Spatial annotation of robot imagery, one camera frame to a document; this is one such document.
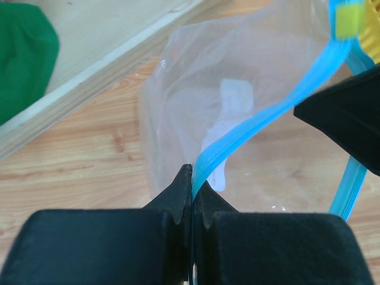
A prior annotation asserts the green tank top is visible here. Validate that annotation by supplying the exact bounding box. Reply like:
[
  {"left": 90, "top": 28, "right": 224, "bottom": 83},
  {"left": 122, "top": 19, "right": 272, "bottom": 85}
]
[{"left": 1, "top": 2, "right": 59, "bottom": 124}]

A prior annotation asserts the wooden clothes rack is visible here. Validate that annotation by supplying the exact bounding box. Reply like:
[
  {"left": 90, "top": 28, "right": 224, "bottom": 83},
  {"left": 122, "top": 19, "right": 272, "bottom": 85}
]
[{"left": 1, "top": 1, "right": 227, "bottom": 158}]

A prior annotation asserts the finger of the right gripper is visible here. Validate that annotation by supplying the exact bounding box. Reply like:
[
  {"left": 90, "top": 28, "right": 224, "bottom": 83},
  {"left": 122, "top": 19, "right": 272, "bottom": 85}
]
[{"left": 293, "top": 64, "right": 379, "bottom": 175}]

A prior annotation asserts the yellow plastic basket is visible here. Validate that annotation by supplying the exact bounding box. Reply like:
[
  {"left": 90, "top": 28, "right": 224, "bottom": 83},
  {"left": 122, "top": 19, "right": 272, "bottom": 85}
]
[{"left": 359, "top": 0, "right": 380, "bottom": 64}]

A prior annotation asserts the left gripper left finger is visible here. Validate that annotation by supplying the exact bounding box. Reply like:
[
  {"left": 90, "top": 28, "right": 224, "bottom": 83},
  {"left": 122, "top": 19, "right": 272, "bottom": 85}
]
[{"left": 1, "top": 164, "right": 192, "bottom": 284}]

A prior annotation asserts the clear zip top bag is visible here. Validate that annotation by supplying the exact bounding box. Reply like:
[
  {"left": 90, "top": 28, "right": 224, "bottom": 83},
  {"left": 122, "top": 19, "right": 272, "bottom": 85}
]
[{"left": 139, "top": 1, "right": 377, "bottom": 219}]

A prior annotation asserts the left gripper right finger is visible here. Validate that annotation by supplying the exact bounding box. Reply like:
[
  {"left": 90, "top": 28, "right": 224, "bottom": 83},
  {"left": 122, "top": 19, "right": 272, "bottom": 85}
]
[{"left": 194, "top": 183, "right": 373, "bottom": 284}]

